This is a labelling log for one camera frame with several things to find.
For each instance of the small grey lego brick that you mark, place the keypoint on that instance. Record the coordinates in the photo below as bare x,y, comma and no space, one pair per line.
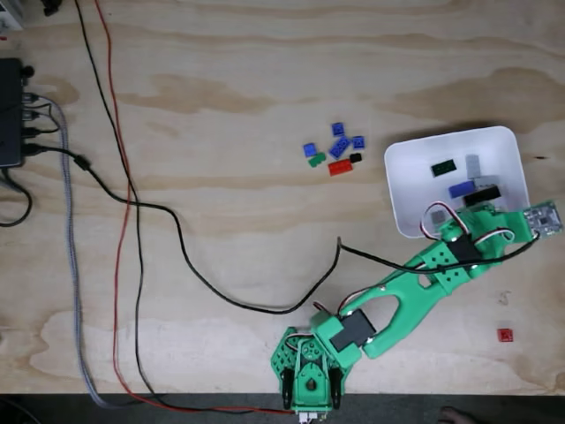
438,217

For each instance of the brown long lego brick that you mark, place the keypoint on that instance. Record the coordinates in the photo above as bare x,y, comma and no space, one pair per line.
482,195

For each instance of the black round knob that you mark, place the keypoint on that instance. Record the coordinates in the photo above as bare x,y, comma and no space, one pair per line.
27,70

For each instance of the green camera circuit board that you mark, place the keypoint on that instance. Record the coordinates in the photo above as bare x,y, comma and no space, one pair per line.
544,219

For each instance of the white box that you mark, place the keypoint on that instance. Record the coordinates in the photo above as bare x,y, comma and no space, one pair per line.
9,15

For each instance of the small black lego brick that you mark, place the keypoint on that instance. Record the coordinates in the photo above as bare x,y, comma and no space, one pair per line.
356,157

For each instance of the white plastic bin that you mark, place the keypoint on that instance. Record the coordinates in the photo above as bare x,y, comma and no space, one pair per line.
410,176

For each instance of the blue oblong lego brick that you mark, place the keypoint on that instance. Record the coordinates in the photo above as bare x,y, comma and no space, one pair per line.
340,147

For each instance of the red oblong lego brick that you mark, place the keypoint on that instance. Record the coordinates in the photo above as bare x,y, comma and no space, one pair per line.
341,168

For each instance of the dark grey hub box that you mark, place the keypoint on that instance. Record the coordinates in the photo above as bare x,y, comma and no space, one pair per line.
9,110

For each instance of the small red lego brick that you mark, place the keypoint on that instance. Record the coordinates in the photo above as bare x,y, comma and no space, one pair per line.
505,335

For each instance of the light grey lego brick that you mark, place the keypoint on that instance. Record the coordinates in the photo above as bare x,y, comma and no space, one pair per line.
472,164
485,180

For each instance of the dark green lego brick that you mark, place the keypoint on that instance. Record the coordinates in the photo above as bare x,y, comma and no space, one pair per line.
443,168

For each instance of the small blue lego brick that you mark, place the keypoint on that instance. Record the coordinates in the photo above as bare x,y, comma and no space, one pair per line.
310,149
338,129
358,142

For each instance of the blue lego plate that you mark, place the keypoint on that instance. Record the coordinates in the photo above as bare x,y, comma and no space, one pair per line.
460,189

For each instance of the black clamp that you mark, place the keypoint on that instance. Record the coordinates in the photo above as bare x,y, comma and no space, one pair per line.
50,6

